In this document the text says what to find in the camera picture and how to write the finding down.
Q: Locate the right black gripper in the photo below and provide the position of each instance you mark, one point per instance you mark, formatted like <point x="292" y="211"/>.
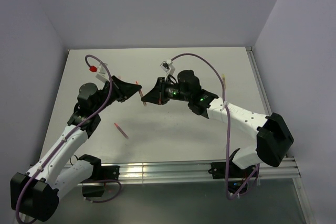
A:
<point x="157" y="96"/>

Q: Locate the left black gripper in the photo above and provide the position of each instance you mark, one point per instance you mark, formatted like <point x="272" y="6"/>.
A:
<point x="124" y="90"/>

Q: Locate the red pen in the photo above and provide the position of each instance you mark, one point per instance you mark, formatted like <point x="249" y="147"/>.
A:
<point x="121" y="131"/>

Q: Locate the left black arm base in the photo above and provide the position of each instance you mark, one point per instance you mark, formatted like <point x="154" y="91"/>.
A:
<point x="101" y="176"/>

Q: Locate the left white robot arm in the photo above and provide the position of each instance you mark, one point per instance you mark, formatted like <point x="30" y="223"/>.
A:
<point x="37" y="192"/>

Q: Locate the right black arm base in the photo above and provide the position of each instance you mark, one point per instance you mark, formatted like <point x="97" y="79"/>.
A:
<point x="236" y="176"/>

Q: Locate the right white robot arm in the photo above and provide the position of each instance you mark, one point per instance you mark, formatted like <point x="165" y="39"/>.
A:
<point x="272" y="138"/>

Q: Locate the yellow pen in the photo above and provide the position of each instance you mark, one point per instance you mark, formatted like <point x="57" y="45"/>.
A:
<point x="224" y="81"/>

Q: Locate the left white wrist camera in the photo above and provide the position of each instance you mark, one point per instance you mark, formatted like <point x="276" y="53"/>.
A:
<point x="102" y="72"/>

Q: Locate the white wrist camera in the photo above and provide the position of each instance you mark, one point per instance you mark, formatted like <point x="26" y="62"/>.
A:
<point x="102" y="72"/>
<point x="168" y="67"/>

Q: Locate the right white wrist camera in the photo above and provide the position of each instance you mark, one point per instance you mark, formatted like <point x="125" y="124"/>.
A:
<point x="168" y="67"/>

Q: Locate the aluminium rail frame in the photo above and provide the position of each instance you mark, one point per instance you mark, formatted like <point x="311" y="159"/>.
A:
<point x="170" y="190"/>

